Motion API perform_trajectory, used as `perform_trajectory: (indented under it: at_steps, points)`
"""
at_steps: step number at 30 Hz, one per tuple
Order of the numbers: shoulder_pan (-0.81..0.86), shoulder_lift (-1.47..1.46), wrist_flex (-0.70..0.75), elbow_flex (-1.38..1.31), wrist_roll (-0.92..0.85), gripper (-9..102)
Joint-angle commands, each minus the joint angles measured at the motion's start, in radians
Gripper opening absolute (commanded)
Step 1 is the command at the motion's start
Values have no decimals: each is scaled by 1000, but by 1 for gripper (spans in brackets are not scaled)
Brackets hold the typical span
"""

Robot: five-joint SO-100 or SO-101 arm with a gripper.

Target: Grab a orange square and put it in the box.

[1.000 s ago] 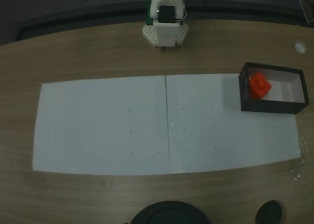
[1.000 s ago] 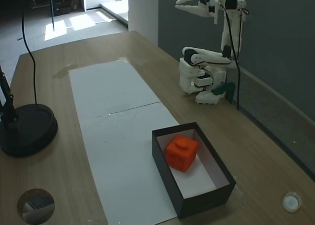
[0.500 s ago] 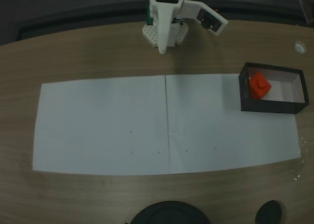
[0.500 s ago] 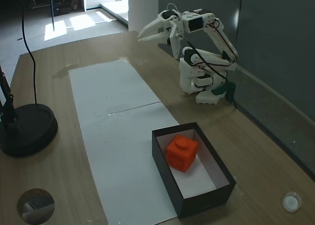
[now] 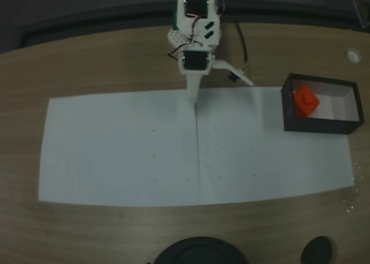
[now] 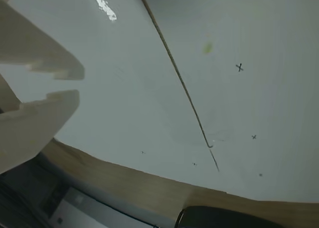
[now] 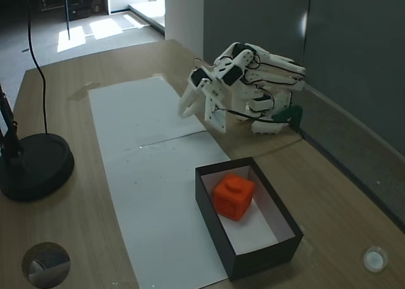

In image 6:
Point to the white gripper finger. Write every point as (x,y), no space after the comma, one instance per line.
(30,128)
(30,43)

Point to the dark grey device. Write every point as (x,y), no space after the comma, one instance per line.
(37,193)

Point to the white paper sheet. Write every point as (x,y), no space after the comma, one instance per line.
(124,88)
(249,100)

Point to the large black round object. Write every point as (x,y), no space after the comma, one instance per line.
(224,218)

